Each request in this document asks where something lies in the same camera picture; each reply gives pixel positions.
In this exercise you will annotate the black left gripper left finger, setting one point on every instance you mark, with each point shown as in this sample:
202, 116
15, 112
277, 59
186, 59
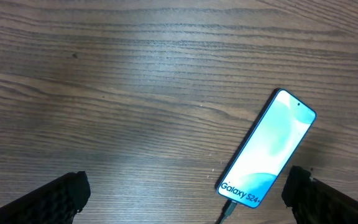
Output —
55, 202

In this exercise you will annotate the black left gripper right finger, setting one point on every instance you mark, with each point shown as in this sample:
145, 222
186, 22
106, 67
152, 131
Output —
314, 202

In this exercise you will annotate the Galaxy smartphone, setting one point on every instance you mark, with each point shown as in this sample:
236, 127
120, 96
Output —
278, 130

